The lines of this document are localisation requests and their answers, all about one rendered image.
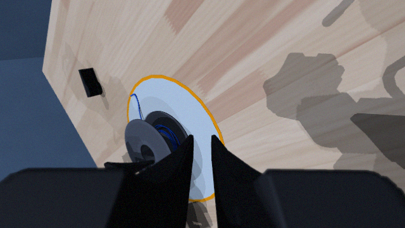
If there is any blue wire loop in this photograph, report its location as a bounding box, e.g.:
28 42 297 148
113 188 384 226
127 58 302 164
130 94 180 151

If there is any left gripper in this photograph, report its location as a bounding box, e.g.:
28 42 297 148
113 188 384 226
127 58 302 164
104 160 154 173

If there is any orange painted ring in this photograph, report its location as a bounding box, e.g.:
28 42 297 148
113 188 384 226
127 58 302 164
127 75 225 203

